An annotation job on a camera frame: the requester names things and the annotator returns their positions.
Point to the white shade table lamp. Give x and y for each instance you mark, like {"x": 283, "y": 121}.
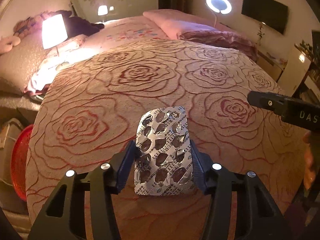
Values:
{"x": 53, "y": 34}

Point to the brown patterned headboard cushion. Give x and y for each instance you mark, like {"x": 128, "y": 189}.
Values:
{"x": 19, "y": 64}

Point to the wall mounted black television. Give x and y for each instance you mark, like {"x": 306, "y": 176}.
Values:
{"x": 274, "y": 14}

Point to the brown plush toys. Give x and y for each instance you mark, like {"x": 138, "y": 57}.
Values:
{"x": 30, "y": 25}

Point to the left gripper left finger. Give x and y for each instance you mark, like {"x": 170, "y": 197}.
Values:
{"x": 63, "y": 214}

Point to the brown bedside cabinet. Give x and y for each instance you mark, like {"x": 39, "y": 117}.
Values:
{"x": 9, "y": 198}

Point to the pink neck pillow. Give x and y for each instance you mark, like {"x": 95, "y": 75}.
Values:
{"x": 7, "y": 43}

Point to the white ring light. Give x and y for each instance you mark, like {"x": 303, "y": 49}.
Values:
{"x": 222, "y": 7}

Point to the pink floral bed sheet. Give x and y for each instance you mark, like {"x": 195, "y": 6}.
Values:
{"x": 115, "y": 33}

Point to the right hand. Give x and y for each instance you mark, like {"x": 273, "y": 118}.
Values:
{"x": 311, "y": 158}

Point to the silver pill blister pack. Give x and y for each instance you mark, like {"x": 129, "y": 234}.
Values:
{"x": 163, "y": 164}

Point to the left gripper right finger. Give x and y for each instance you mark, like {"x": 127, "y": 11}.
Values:
{"x": 257, "y": 214}

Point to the folded pink quilt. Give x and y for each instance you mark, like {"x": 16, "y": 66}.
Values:
{"x": 178, "y": 25}

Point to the red plastic mesh basket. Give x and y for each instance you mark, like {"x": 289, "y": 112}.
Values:
{"x": 19, "y": 161}

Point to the small book on cabinet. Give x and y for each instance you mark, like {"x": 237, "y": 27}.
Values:
{"x": 3, "y": 135}

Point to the small distant lamp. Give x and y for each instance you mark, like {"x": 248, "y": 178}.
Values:
{"x": 102, "y": 12}

